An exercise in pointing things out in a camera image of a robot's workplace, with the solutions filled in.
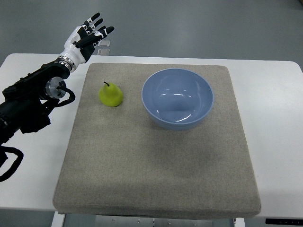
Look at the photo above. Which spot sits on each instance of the metal table frame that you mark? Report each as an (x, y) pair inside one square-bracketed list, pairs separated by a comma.
[(74, 220)]

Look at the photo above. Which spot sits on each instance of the beige fabric mat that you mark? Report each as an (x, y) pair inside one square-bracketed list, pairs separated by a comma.
[(119, 162)]

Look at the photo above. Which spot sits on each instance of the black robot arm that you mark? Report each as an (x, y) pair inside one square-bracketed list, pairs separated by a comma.
[(29, 101)]

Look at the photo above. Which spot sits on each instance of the upper metal floor plate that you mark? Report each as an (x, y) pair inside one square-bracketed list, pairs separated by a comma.
[(104, 43)]

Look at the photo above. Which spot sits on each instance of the metal floor plate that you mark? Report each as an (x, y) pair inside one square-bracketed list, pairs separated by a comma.
[(104, 52), (104, 43)]

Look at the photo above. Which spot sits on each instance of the lower metal floor plate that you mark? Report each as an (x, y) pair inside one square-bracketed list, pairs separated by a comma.
[(104, 52)]

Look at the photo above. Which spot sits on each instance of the green pear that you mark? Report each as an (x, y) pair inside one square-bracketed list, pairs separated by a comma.
[(110, 94)]

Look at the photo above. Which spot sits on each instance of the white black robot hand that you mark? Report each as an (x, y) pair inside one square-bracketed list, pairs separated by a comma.
[(82, 42)]

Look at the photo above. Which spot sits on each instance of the blue bowl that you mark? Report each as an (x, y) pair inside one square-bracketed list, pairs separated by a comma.
[(177, 99)]

